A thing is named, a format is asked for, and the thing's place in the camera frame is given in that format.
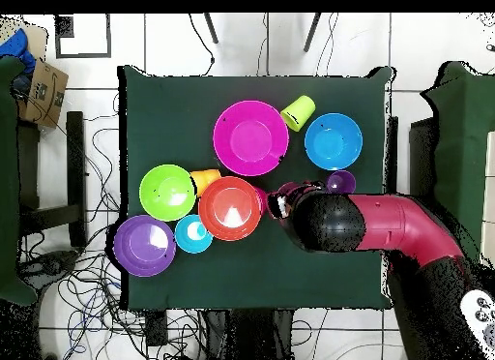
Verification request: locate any large pink bowl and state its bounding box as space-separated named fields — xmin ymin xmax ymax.
xmin=212 ymin=99 xmax=290 ymax=178

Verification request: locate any orange cup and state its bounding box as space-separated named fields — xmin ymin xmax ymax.
xmin=189 ymin=168 xmax=222 ymax=198

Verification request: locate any dark green tablecloth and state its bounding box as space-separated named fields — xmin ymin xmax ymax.
xmin=117 ymin=64 xmax=397 ymax=312

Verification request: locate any grey pedestal foot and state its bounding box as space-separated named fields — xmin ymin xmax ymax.
xmin=22 ymin=251 xmax=78 ymax=278

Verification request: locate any small red-pink bowl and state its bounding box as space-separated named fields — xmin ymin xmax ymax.
xmin=253 ymin=186 xmax=270 ymax=217

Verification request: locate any black tripod leg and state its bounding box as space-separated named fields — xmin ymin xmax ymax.
xmin=203 ymin=13 xmax=219 ymax=45
xmin=303 ymin=13 xmax=322 ymax=53

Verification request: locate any small blue bowl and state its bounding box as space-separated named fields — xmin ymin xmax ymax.
xmin=174 ymin=214 xmax=215 ymax=255

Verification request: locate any neighbouring green covered table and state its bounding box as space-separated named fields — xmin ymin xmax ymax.
xmin=0 ymin=55 xmax=38 ymax=307
xmin=419 ymin=60 xmax=495 ymax=260

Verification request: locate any green cup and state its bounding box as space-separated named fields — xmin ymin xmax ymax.
xmin=279 ymin=95 xmax=317 ymax=134

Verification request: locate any black power strip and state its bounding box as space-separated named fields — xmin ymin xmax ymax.
xmin=144 ymin=311 xmax=169 ymax=347

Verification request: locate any black cabinet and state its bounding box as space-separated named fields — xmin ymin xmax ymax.
xmin=408 ymin=117 xmax=438 ymax=198

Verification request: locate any large orange-red bowl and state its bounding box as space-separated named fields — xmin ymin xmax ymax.
xmin=197 ymin=175 xmax=263 ymax=242

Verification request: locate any large purple bowl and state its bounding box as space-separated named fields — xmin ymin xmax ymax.
xmin=112 ymin=215 xmax=178 ymax=278

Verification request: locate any black floor cable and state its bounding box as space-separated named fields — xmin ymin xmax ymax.
xmin=188 ymin=13 xmax=216 ymax=76

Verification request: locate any black frame stand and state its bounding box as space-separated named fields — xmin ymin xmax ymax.
xmin=16 ymin=110 xmax=88 ymax=248

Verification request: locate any white box stack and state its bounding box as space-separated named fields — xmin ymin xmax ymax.
xmin=480 ymin=131 xmax=495 ymax=266

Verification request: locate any blue cloth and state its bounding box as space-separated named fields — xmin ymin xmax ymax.
xmin=0 ymin=27 xmax=37 ymax=75

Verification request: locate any purple cup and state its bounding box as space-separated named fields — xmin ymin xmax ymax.
xmin=325 ymin=169 xmax=358 ymax=195

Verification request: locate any large green bowl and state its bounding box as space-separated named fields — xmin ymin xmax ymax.
xmin=138 ymin=164 xmax=197 ymax=223

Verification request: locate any large blue bowl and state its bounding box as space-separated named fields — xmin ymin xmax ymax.
xmin=304 ymin=112 xmax=364 ymax=171

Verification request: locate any cardboard box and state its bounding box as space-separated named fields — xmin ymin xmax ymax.
xmin=16 ymin=59 xmax=70 ymax=129

